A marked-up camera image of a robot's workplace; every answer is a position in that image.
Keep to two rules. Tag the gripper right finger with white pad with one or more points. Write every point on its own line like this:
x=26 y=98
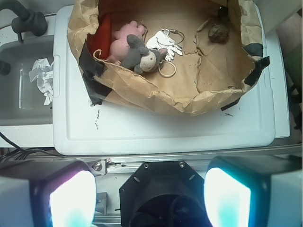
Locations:
x=254 y=191

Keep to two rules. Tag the white rubber band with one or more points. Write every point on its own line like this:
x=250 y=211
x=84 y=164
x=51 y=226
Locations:
x=167 y=69

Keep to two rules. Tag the metal corner bracket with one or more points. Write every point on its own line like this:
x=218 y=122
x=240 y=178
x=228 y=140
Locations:
x=98 y=167

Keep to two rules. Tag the black faucet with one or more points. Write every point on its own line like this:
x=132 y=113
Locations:
x=27 y=20

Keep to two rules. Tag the crumpled white paper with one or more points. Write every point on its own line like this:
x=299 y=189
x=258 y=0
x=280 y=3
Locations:
x=42 y=73

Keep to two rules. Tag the grey plush mouse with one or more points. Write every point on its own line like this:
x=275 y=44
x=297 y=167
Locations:
x=139 y=58

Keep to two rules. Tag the brown rock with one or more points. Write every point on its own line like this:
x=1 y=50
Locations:
x=218 y=33

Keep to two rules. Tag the silver keys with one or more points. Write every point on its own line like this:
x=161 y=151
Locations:
x=162 y=40

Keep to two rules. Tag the brown paper bag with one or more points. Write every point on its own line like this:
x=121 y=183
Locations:
x=176 y=57

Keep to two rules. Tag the red plastic object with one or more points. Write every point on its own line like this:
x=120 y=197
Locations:
x=99 y=43

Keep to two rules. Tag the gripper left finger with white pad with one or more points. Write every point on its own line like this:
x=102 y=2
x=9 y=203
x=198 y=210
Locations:
x=47 y=194

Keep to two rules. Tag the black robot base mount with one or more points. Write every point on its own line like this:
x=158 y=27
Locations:
x=163 y=194

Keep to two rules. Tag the pink plush pig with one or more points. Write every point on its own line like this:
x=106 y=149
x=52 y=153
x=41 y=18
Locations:
x=119 y=47

